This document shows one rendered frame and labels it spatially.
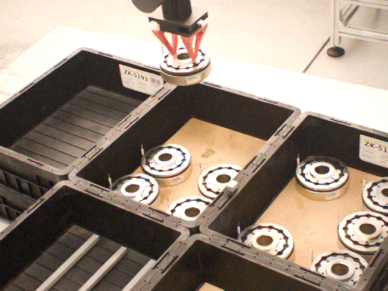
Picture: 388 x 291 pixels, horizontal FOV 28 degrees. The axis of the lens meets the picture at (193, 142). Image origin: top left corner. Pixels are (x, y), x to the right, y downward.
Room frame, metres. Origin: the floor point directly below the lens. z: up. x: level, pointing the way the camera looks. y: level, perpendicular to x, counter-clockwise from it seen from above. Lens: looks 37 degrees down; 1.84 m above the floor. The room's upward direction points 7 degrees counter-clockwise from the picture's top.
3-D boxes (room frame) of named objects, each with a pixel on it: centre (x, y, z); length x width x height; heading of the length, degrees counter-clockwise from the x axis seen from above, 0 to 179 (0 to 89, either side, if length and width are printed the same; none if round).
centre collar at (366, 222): (0.98, -0.29, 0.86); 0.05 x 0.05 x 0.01
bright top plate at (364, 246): (0.98, -0.29, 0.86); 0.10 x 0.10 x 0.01
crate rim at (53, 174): (1.40, 0.24, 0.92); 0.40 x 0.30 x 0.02; 142
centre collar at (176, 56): (1.34, 0.00, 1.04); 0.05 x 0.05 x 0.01
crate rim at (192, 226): (1.21, 0.01, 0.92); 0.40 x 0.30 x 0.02; 142
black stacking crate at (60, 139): (1.40, 0.24, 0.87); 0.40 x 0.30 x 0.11; 142
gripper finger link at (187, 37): (1.33, -0.01, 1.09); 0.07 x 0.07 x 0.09; 51
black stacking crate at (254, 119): (1.21, 0.01, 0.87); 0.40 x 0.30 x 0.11; 142
